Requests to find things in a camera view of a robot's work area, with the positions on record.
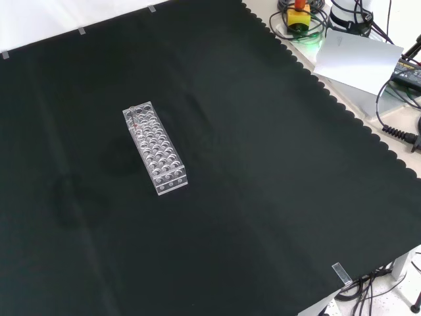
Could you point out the clear glass test tube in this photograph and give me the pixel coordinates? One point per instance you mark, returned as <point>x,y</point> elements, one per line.
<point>134,119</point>

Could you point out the clear test tube rack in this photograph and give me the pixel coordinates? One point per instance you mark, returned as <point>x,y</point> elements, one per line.
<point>154,148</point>

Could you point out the black bench cloth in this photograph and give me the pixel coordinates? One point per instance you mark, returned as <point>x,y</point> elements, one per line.
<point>230,164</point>

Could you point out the clear tape strip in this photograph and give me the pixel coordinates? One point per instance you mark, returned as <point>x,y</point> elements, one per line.
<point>151,9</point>
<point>5,54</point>
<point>81,31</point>
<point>341,274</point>

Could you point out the yellow stop button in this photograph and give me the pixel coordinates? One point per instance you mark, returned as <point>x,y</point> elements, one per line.
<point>298,17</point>

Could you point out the pale board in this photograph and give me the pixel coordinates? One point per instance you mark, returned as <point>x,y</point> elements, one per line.
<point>356,62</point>

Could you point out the black power adapter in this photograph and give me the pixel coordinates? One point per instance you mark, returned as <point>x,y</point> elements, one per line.
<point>408,74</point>

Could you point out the white table leg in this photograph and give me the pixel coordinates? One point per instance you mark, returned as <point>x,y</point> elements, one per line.
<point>399,266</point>

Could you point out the black tripod leg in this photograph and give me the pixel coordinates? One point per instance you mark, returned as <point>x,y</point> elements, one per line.
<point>413,49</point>

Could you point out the black tripod foot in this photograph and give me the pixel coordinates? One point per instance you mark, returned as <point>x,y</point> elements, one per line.
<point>415,304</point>

